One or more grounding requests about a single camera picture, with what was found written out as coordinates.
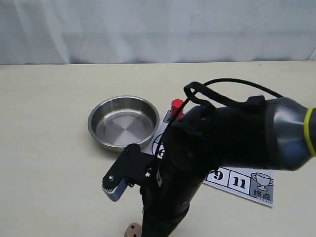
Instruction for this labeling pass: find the red cylinder game piece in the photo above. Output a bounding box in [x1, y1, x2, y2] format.
[170, 99, 184, 122]

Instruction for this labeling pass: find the paper game board sheet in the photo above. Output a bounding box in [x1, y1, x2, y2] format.
[141, 109, 275, 208]

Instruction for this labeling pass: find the wooden die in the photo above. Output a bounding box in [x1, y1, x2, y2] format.
[124, 223, 142, 237]

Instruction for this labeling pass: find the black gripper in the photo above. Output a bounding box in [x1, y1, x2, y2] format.
[141, 96, 268, 237]

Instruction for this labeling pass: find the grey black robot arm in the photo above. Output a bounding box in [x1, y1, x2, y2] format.
[141, 96, 316, 237]

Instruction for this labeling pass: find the stainless steel round bowl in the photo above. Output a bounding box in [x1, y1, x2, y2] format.
[87, 95, 160, 153]

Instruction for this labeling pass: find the white curtain backdrop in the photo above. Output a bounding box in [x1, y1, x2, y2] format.
[0, 0, 316, 64]

